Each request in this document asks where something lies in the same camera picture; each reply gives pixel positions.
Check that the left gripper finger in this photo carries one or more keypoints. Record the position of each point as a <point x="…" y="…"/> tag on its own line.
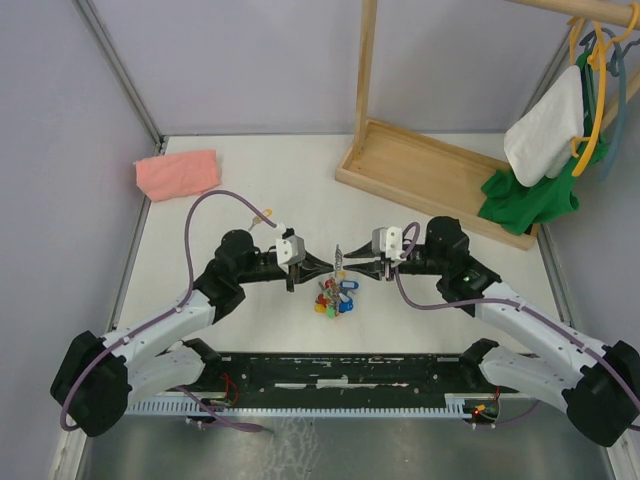
<point x="311" y="262"/>
<point x="308" y="274"/>

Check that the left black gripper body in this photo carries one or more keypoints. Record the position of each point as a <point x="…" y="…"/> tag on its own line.
<point x="280" y="274"/>

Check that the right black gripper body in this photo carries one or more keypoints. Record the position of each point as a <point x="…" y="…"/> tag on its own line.
<point x="402" y="267"/>

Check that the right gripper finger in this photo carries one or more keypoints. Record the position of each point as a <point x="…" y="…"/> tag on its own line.
<point x="363" y="252"/>
<point x="367" y="269"/>

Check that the metal key organizer with keys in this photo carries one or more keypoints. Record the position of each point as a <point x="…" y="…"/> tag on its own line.
<point x="336" y="292"/>

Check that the key with yellow tag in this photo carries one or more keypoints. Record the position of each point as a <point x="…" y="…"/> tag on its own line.
<point x="258" y="219"/>

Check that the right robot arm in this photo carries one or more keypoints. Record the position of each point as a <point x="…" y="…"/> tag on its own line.
<point x="596" y="385"/>

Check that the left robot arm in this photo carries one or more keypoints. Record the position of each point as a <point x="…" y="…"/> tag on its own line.
<point x="100" y="377"/>

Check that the wooden clothes rack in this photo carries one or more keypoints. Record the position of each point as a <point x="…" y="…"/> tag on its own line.
<point x="413" y="170"/>

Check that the green garment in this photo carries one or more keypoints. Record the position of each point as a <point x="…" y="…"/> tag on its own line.
<point x="515" y="207"/>

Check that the pink folded cloth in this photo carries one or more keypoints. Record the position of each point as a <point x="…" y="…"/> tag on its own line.
<point x="177" y="175"/>

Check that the white towel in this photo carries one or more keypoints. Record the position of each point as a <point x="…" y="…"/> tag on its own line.
<point x="539" y="144"/>

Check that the yellow hanger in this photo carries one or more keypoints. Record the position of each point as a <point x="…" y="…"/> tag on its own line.
<point x="583" y="148"/>

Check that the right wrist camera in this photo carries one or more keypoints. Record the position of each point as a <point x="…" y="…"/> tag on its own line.
<point x="387" y="242"/>

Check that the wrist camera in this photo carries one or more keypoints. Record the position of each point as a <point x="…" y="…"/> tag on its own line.
<point x="387" y="242"/>
<point x="290" y="249"/>

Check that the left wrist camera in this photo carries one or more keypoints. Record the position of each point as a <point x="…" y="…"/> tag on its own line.
<point x="290" y="249"/>

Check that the white cable duct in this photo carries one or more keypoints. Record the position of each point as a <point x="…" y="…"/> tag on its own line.
<point x="450" y="406"/>

